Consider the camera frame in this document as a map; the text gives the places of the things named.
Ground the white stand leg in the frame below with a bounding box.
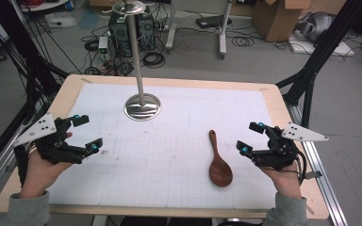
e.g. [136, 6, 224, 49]
[164, 0, 177, 54]
[219, 0, 234, 59]

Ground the large cardboard box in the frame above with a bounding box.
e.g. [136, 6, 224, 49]
[252, 0, 312, 42]

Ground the white flat board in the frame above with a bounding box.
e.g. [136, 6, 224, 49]
[288, 32, 356, 57]

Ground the person's left hand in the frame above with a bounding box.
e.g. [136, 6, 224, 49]
[19, 150, 74, 200]

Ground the aluminium rail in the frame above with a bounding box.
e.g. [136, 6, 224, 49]
[0, 121, 34, 205]
[284, 102, 348, 226]

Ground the grey metal clip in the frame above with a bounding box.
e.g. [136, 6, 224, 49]
[304, 170, 323, 181]

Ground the black computer tower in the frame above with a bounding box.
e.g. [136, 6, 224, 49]
[107, 12, 156, 58]

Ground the metal stand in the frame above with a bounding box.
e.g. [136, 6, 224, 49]
[102, 0, 162, 122]

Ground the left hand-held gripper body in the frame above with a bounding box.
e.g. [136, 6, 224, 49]
[13, 112, 88, 165]

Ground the brown wooden spoon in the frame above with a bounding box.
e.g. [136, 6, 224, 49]
[208, 129, 234, 188]

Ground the thin cable coil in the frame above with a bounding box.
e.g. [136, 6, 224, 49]
[231, 36, 255, 47]

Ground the flat black device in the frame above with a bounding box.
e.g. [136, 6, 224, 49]
[195, 14, 233, 29]

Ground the black metal frame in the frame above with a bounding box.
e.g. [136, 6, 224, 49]
[275, 0, 362, 137]
[0, 0, 71, 178]

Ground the person's right hand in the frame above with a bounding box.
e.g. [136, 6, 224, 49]
[258, 164, 304, 200]

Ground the white grid mat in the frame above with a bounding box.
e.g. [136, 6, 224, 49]
[45, 82, 279, 211]

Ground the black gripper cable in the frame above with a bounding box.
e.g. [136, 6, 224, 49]
[294, 150, 309, 186]

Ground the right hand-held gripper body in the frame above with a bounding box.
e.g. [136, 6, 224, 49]
[250, 121, 330, 172]

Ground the black cable coil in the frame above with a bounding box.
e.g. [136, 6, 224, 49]
[141, 51, 167, 69]

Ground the grey rounded appliance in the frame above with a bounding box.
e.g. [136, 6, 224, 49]
[295, 11, 336, 43]

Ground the small white electronic box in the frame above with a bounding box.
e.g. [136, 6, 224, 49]
[97, 36, 109, 55]

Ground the black wrist strap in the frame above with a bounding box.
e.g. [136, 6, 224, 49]
[13, 144, 30, 187]

